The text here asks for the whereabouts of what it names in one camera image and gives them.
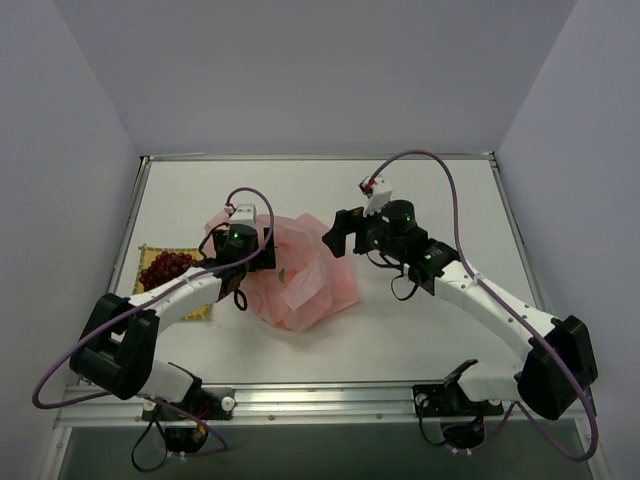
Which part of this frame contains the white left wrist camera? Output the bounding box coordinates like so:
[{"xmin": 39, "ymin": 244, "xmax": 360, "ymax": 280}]
[{"xmin": 224, "ymin": 203, "xmax": 257, "ymax": 227}]

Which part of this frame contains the pink plastic bag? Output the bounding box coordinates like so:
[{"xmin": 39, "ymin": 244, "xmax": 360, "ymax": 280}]
[{"xmin": 203, "ymin": 209, "xmax": 359, "ymax": 333}]

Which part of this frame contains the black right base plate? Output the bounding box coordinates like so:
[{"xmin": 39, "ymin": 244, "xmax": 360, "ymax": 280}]
[{"xmin": 412, "ymin": 383, "xmax": 504, "ymax": 418}]

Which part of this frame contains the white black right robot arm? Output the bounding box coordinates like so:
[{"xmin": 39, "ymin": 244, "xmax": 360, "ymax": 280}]
[{"xmin": 322, "ymin": 200, "xmax": 598, "ymax": 420}]

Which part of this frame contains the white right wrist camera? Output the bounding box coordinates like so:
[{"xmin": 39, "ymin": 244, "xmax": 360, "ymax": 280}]
[{"xmin": 359, "ymin": 175, "xmax": 393, "ymax": 217}]

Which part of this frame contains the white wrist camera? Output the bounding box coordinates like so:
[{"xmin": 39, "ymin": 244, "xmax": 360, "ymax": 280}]
[
  {"xmin": 359, "ymin": 175, "xmax": 393, "ymax": 217},
  {"xmin": 224, "ymin": 203, "xmax": 257, "ymax": 227}
]

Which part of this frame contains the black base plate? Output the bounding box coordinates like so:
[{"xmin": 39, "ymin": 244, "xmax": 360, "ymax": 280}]
[
  {"xmin": 412, "ymin": 383, "xmax": 504, "ymax": 418},
  {"xmin": 142, "ymin": 387, "xmax": 236, "ymax": 422}
]

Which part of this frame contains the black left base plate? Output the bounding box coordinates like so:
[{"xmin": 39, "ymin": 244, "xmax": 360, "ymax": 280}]
[{"xmin": 142, "ymin": 387, "xmax": 236, "ymax": 422}]

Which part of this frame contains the red fake grape bunch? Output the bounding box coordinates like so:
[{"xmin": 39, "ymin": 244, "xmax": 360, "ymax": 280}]
[{"xmin": 138, "ymin": 250, "xmax": 196, "ymax": 291}]

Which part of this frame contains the aluminium front frame rail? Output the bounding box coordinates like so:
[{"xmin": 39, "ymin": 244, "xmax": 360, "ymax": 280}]
[{"xmin": 53, "ymin": 382, "xmax": 597, "ymax": 429}]

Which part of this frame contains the woven bamboo tray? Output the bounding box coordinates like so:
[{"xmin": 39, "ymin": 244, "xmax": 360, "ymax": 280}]
[{"xmin": 133, "ymin": 244, "xmax": 203, "ymax": 294}]

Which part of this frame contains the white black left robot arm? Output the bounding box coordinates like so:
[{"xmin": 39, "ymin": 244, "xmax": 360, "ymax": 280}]
[{"xmin": 69, "ymin": 224, "xmax": 275, "ymax": 419}]

